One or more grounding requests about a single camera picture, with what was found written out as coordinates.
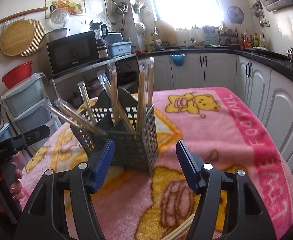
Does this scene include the white kitchen base cabinets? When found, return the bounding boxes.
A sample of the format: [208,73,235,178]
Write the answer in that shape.
[155,49,293,174]

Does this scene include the person's left hand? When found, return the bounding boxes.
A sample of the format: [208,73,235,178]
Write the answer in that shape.
[0,152,24,213]

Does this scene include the pale blue drawer unit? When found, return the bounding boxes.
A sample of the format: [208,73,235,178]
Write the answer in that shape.
[0,73,61,135]

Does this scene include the black plastic utensil basket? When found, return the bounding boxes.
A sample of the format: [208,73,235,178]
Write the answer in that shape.
[70,90,158,174]

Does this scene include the pink cartoon bear blanket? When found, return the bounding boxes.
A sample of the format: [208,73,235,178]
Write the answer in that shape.
[15,87,293,239]

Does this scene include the red plastic basin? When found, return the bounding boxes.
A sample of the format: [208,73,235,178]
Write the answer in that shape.
[2,61,33,89]

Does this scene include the metal shelf rack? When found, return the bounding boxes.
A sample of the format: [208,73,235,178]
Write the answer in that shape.
[46,54,138,109]

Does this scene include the round wooden cutting board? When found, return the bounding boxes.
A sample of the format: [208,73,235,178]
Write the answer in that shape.
[0,19,45,57]

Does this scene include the black microwave oven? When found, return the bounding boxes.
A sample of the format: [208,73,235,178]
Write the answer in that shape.
[47,31,100,76]

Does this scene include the blue dish drainer box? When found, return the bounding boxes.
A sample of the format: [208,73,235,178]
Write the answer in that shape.
[108,41,132,57]

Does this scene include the blue hanging trash bin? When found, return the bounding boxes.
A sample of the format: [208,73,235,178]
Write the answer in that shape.
[170,53,186,67]

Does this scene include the black blender jug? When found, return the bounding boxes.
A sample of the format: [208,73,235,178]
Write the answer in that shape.
[89,21,109,60]

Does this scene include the fruit picture wall tile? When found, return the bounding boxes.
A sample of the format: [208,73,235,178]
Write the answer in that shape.
[45,0,86,19]

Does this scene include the small wall fan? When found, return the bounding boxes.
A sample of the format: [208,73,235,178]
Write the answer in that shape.
[227,6,245,24]

